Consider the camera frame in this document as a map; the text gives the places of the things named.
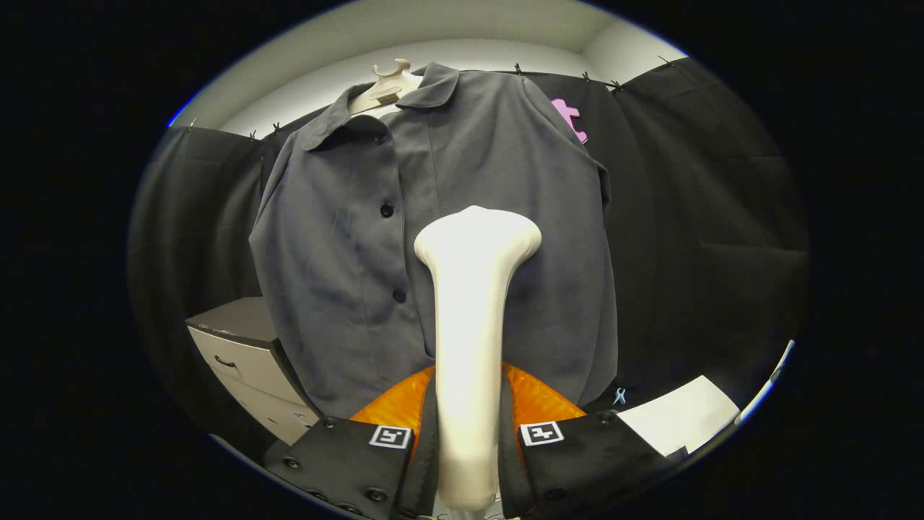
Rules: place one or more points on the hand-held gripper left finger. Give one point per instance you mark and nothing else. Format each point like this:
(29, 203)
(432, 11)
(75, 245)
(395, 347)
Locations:
(426, 469)

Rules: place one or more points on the grey button shirt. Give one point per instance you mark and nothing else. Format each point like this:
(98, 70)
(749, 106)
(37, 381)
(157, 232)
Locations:
(505, 180)

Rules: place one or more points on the cream clothes hanger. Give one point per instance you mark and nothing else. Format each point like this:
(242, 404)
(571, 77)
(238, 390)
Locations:
(386, 90)

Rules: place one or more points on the white side table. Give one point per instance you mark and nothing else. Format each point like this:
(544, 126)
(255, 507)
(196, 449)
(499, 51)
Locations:
(678, 419)

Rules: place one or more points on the white garment steamer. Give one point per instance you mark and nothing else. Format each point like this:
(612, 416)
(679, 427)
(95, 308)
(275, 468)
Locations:
(469, 325)

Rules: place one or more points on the grey drawer cabinet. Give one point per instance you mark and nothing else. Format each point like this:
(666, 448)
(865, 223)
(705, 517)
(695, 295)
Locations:
(245, 361)

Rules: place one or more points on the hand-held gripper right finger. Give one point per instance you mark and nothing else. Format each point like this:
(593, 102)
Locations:
(509, 469)

